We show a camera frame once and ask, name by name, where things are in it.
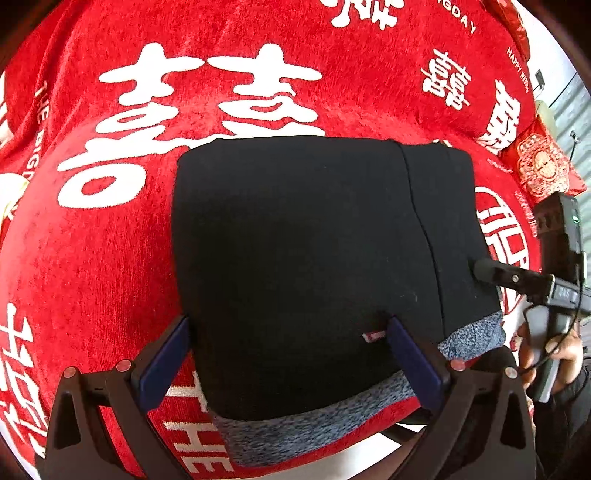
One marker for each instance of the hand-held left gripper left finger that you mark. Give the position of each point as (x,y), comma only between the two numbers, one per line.
(159,369)

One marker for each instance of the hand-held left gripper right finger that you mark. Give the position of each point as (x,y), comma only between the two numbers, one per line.
(415,364)

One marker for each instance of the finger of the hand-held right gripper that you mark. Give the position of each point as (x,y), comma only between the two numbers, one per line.
(503,273)

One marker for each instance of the black pants with grey waistband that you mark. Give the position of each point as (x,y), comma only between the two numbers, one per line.
(300,254)

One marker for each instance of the person's right forearm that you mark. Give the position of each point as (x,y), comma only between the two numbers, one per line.
(563,429)

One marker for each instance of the person's right hand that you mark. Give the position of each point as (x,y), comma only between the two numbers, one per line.
(570,355)

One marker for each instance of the red patterned cushion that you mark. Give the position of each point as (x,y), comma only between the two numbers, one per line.
(540,161)

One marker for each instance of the red printed blanket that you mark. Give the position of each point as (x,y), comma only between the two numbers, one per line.
(92,258)

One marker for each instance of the red satin pillow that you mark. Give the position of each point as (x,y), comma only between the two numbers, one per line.
(516,23)

